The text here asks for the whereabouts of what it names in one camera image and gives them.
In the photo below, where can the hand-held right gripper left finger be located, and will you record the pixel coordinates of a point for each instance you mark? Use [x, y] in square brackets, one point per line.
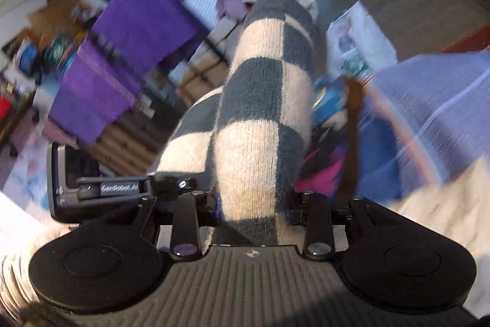
[187, 223]

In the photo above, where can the brown bed board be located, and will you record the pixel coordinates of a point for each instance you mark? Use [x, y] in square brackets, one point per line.
[354, 120]

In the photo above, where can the navy cartoon print cloth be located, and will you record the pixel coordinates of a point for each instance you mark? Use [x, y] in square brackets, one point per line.
[333, 101]

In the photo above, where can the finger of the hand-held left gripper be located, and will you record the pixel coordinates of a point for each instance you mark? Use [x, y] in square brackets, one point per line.
[172, 185]

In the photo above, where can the white polka dot garment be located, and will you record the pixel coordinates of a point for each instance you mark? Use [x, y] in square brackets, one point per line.
[451, 204]

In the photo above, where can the grey white checkered sweater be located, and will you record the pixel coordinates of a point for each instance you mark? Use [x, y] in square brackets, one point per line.
[260, 101]

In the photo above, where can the brown slatted wooden panel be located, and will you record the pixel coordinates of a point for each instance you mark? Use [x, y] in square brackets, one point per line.
[130, 147]

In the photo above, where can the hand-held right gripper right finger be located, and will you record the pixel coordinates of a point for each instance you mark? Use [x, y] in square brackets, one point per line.
[306, 212]

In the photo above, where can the blue plaid blanket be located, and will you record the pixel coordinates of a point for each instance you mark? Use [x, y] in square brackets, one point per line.
[440, 101]

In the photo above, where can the purple towel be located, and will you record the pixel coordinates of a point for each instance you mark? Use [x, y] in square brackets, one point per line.
[126, 36]

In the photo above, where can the cardboard box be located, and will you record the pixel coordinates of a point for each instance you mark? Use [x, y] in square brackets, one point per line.
[203, 74]

